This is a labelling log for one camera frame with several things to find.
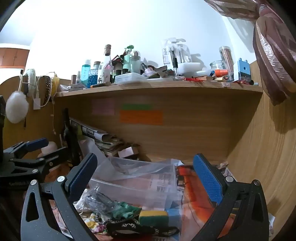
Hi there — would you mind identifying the white box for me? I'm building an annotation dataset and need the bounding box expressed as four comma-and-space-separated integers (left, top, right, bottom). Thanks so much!
178, 62, 208, 76

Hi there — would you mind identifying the small cardboard box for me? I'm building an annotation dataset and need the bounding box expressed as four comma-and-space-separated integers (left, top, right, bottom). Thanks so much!
118, 145, 140, 160

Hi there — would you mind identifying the green pump bottle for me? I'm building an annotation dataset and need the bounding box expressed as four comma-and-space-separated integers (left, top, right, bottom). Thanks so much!
122, 45, 135, 75

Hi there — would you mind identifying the stack of magazines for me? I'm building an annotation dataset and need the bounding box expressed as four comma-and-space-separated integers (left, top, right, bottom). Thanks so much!
69, 117, 126, 158

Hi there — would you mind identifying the brown patterned curtain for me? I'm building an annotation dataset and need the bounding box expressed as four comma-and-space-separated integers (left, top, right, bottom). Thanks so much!
205, 0, 296, 106

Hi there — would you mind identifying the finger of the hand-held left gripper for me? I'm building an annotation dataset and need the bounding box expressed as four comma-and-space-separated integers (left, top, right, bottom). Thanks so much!
3, 138, 49, 161
10, 147, 70, 184

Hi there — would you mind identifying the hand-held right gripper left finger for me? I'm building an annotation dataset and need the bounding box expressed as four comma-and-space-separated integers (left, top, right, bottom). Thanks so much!
20, 153, 99, 241

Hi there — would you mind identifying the tall clear stick jar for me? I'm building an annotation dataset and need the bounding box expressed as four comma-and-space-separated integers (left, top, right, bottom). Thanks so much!
219, 46, 235, 77

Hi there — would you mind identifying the black patterned headband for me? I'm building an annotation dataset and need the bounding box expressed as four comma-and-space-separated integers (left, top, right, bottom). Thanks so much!
106, 219, 180, 239

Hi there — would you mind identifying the brown patterned headband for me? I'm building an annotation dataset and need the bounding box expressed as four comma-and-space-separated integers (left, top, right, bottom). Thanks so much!
38, 75, 53, 107

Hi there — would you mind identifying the yellow green sponge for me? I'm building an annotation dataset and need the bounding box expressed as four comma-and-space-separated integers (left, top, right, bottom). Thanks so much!
139, 210, 169, 226

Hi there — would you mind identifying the wooden cabinet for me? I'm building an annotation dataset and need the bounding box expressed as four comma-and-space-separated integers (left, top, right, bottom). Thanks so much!
0, 43, 31, 69

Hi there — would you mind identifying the blue block holder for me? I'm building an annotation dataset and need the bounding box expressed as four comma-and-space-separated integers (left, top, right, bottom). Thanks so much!
238, 58, 251, 82

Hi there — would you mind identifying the round glass jar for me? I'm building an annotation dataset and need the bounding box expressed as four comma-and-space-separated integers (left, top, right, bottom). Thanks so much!
210, 60, 228, 76

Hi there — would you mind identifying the clear blister package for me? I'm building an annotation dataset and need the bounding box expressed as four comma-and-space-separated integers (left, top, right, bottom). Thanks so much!
161, 37, 192, 70

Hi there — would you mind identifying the wooden shelf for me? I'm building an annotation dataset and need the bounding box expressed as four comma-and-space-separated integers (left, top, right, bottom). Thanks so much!
54, 77, 264, 98

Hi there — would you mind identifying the orange sticky note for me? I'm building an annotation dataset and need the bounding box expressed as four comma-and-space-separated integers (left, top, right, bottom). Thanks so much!
120, 110, 164, 126

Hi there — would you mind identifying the white plastic bottle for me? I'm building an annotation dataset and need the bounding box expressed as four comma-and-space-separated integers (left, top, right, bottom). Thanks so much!
40, 141, 58, 158

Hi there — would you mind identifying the tall clear floral bottle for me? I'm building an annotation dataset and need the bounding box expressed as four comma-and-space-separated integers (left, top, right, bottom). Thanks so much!
97, 44, 114, 85

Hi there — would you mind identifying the floral cloth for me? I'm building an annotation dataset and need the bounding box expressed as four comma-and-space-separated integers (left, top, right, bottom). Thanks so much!
83, 212, 110, 233

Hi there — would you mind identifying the green cloth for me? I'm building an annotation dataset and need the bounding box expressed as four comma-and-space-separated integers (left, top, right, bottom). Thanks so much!
112, 201, 142, 220

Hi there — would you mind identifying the clear plastic storage box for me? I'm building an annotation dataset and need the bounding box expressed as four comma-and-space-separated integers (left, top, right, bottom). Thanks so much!
89, 156, 181, 210

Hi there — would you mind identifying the clear bag with dark items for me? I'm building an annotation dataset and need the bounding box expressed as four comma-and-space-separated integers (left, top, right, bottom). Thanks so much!
82, 184, 121, 215

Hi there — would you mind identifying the green sticky note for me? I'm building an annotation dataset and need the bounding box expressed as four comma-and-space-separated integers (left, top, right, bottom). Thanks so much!
121, 104, 153, 111

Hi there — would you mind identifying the pink sticky note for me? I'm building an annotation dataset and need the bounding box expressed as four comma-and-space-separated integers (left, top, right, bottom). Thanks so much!
92, 98, 115, 115

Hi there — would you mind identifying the white fluffy pompom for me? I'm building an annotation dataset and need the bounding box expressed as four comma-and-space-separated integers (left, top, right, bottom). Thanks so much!
5, 91, 29, 124

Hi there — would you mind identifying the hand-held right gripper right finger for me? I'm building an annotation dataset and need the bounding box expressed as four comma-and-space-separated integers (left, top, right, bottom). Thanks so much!
192, 153, 270, 241

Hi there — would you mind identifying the white fluffy headband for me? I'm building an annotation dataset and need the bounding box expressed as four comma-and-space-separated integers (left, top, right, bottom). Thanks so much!
23, 69, 39, 95

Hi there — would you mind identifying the flat clear plastic container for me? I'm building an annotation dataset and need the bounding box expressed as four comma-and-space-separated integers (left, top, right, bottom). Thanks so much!
115, 72, 149, 85

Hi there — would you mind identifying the teal liquid bottle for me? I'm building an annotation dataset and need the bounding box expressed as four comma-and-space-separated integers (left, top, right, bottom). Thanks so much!
81, 60, 92, 88

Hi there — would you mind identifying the clear bottle silver cap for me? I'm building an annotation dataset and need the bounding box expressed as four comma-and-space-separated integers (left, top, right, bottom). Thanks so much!
129, 50, 142, 74

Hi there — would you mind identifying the orange printed poster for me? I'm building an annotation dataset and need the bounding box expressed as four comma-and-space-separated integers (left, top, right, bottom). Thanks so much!
174, 164, 237, 241

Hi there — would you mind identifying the black stand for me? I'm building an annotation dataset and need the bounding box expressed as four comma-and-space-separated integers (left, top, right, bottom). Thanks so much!
61, 108, 80, 168

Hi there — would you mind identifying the blue bead jar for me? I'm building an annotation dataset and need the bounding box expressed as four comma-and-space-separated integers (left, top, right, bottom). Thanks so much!
89, 61, 101, 89

